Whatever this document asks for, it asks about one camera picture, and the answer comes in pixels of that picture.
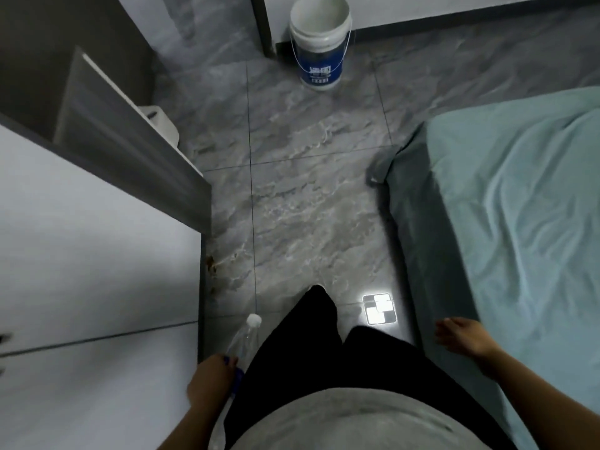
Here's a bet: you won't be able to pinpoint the person's left hand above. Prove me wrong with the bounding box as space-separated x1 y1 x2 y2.
187 353 240 413

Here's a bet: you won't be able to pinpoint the person's right hand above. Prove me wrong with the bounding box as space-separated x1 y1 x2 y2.
435 317 500 366

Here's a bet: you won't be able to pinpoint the clear plastic water bottle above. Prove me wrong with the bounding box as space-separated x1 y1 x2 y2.
208 314 263 450

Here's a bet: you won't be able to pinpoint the person's left forearm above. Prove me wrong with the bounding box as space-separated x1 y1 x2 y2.
157 402 227 450

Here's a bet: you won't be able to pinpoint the person's right forearm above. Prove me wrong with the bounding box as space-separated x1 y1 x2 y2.
476 344 600 450

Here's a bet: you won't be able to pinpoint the black trousers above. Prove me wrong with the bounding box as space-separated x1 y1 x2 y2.
222 285 516 450

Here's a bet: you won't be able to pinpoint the grey shirt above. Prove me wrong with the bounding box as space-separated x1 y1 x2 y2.
230 388 493 450

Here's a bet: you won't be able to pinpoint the bed with teal sheet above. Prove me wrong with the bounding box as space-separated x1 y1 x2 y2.
366 85 600 450

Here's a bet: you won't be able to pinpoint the white cabinet with grey trim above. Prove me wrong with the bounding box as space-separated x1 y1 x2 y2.
0 0 213 450

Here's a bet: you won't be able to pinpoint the grey cabinet door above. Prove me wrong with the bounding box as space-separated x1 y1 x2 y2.
53 47 213 238

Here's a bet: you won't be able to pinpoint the white plastic bin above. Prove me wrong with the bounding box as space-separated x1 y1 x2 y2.
138 105 181 148

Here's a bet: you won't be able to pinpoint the white bucket with blue label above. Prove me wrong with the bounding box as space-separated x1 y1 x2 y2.
288 0 353 91

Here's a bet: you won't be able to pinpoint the dark door frame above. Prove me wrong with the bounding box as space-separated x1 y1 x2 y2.
250 0 278 59

